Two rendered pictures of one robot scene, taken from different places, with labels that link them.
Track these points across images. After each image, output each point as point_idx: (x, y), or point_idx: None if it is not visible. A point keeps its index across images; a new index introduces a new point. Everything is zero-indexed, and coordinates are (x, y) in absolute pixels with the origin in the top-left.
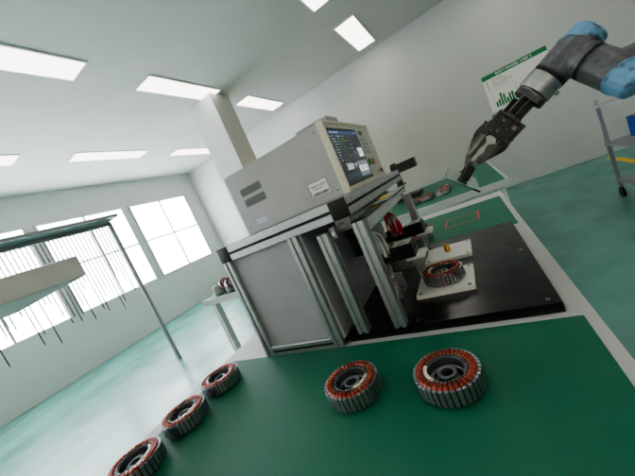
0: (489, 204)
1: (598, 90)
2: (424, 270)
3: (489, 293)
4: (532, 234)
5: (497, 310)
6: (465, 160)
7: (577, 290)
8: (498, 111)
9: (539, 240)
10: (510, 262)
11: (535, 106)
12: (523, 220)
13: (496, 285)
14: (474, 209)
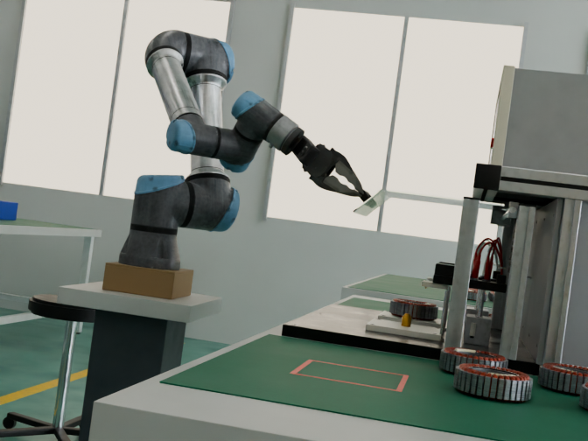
0: (237, 372)
1: (251, 158)
2: (434, 304)
3: (374, 312)
4: (280, 325)
5: (374, 310)
6: (361, 185)
7: (312, 311)
8: (325, 147)
9: (284, 323)
10: (339, 313)
11: (288, 150)
12: (258, 334)
13: (365, 312)
14: (289, 381)
